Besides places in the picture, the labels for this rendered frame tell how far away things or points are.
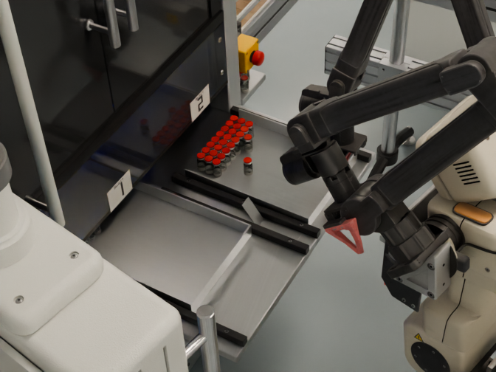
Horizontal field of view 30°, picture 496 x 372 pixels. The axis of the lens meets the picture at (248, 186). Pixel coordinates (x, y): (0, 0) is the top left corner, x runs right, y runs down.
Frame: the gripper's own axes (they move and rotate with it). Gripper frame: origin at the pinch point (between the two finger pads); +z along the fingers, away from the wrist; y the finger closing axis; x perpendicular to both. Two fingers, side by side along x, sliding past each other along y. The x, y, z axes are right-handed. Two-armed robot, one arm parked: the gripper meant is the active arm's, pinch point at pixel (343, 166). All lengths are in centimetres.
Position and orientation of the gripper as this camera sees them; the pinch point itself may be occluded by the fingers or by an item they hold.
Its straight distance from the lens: 227.2
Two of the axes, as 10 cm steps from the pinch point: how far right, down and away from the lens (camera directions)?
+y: -8.5, -3.0, 4.4
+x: -5.2, 6.2, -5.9
